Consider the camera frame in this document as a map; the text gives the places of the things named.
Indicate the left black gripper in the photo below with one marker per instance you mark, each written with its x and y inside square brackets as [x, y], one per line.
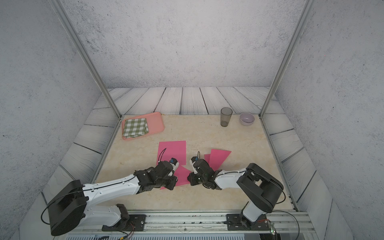
[174, 180]

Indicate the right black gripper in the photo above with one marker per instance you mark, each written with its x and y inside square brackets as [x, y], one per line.
[191, 176]

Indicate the pink square paper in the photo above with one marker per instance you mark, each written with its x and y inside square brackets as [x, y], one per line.
[216, 158]

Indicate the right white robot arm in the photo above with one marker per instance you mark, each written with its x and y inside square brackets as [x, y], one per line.
[262, 189]

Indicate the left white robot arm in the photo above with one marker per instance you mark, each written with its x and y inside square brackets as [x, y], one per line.
[78, 205]

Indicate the pink plastic tray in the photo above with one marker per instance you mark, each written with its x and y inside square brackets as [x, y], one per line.
[155, 124]

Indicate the green checkered cloth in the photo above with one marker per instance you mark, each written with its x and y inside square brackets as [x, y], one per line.
[133, 128]

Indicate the grey translucent cup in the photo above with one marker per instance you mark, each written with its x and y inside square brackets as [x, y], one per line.
[226, 114]

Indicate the lilac bowl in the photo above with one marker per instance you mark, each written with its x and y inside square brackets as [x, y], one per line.
[247, 119]

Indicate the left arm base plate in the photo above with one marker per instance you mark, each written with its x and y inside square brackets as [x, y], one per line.
[131, 223]

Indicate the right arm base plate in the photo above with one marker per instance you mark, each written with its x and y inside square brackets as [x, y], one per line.
[237, 222]

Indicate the front aluminium rail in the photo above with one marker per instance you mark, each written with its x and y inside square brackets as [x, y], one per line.
[203, 225]

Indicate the right aluminium frame post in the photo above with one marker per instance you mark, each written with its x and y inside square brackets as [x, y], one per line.
[308, 7]

